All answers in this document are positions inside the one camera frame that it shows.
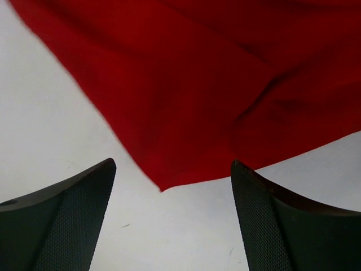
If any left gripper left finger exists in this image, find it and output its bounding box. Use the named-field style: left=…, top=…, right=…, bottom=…
left=1, top=158, right=116, bottom=271

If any red t shirt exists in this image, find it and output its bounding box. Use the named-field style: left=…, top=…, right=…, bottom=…
left=11, top=1, right=360, bottom=190

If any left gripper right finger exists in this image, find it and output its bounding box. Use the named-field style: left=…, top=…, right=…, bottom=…
left=231, top=160, right=360, bottom=271

